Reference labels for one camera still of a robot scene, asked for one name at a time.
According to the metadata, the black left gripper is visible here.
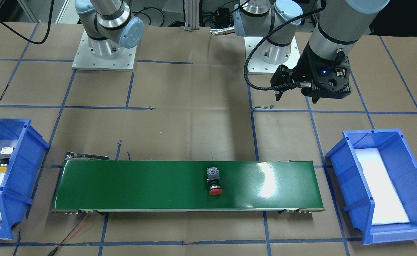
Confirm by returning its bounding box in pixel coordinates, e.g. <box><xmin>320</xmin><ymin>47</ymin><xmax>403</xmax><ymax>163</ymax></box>
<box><xmin>270</xmin><ymin>46</ymin><xmax>352</xmax><ymax>104</ymax></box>

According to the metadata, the yellow push button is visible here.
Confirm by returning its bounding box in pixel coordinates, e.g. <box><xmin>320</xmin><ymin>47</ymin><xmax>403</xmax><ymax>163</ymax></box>
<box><xmin>0</xmin><ymin>147</ymin><xmax>15</xmax><ymax>174</ymax></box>

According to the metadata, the red push button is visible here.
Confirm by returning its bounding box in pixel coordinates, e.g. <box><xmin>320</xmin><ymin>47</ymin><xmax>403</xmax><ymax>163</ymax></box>
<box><xmin>206</xmin><ymin>167</ymin><xmax>223</xmax><ymax>196</ymax></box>

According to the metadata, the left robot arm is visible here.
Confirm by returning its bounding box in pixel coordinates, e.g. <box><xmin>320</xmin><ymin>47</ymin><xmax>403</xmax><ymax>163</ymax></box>
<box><xmin>233</xmin><ymin>0</ymin><xmax>389</xmax><ymax>103</ymax></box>

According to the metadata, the blue bin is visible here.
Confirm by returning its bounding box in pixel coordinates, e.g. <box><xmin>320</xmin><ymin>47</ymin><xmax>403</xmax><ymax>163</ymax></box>
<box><xmin>327</xmin><ymin>129</ymin><xmax>417</xmax><ymax>245</ymax></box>
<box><xmin>0</xmin><ymin>119</ymin><xmax>49</xmax><ymax>240</ymax></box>

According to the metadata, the green conveyor belt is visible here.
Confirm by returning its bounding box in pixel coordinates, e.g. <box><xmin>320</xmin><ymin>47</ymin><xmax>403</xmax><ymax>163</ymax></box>
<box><xmin>51</xmin><ymin>160</ymin><xmax>324</xmax><ymax>213</ymax></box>

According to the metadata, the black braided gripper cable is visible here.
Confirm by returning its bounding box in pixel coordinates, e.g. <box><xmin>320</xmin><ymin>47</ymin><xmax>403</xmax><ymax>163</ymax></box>
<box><xmin>243</xmin><ymin>7</ymin><xmax>327</xmax><ymax>91</ymax></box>

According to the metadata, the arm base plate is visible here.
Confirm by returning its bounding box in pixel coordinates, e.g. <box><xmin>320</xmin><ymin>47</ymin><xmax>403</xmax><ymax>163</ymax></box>
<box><xmin>248</xmin><ymin>36</ymin><xmax>301</xmax><ymax>75</ymax></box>
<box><xmin>72</xmin><ymin>31</ymin><xmax>137</xmax><ymax>71</ymax></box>

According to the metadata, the red black conveyor wire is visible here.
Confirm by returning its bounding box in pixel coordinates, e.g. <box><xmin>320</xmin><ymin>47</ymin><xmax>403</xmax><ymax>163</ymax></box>
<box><xmin>47</xmin><ymin>212</ymin><xmax>89</xmax><ymax>256</ymax></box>

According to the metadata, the aluminium frame post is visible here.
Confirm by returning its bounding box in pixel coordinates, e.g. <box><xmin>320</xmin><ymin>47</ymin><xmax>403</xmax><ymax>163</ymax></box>
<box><xmin>182</xmin><ymin>0</ymin><xmax>202</xmax><ymax>31</ymax></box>

